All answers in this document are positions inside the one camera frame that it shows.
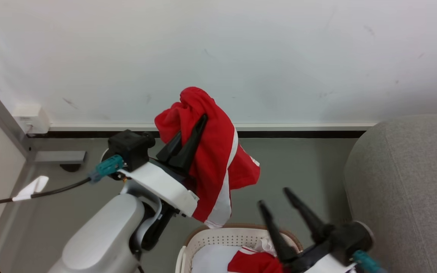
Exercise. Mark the red garment with striped trim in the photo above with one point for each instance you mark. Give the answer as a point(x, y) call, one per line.
point(252, 263)

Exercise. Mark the white and black baseboard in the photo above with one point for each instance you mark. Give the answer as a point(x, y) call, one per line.
point(279, 130)

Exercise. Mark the white perforated laundry basket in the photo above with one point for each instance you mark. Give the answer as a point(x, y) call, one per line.
point(218, 237)

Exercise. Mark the black round foot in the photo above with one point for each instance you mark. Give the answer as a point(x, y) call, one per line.
point(70, 167)

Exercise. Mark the white wall socket box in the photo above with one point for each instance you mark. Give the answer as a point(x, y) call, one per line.
point(32, 118)

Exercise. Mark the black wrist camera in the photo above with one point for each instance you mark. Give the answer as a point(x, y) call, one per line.
point(353, 239)
point(131, 148)

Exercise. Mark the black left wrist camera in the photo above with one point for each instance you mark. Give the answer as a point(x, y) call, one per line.
point(131, 148)

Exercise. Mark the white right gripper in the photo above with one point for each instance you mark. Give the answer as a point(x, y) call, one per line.
point(317, 258)

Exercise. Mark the grey fabric sofa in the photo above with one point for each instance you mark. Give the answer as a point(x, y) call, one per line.
point(408, 189)

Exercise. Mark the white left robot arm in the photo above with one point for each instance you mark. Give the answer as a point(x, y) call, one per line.
point(101, 235)

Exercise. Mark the grey metal frame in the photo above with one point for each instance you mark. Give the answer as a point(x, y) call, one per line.
point(2, 113)

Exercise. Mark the white garment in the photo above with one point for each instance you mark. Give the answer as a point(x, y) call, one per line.
point(211, 259)

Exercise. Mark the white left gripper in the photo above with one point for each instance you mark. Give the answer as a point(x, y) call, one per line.
point(161, 185)

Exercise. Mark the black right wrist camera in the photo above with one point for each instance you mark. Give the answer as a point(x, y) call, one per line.
point(353, 239)

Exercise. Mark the red shorts with white stripe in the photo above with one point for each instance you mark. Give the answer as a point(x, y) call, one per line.
point(218, 151)

